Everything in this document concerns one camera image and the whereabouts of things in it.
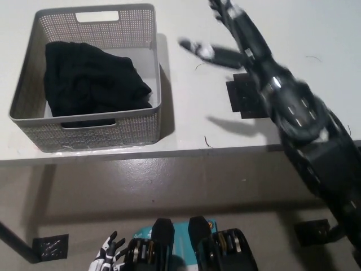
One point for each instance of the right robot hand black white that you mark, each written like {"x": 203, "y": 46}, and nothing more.
{"x": 245, "y": 34}

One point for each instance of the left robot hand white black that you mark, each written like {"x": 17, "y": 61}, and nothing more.
{"x": 107, "y": 257}

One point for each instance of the black t-shirt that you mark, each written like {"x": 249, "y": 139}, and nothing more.
{"x": 90, "y": 84}

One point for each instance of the black robot body block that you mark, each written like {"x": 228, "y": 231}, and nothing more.
{"x": 234, "y": 254}
{"x": 162, "y": 234}

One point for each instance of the black tape patch on table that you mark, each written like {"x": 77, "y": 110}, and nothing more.
{"x": 242, "y": 96}

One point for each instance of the black table leg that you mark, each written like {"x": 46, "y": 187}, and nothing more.
{"x": 17, "y": 240}

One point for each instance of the grey perforated plastic basket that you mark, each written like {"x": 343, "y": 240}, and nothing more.
{"x": 112, "y": 138}

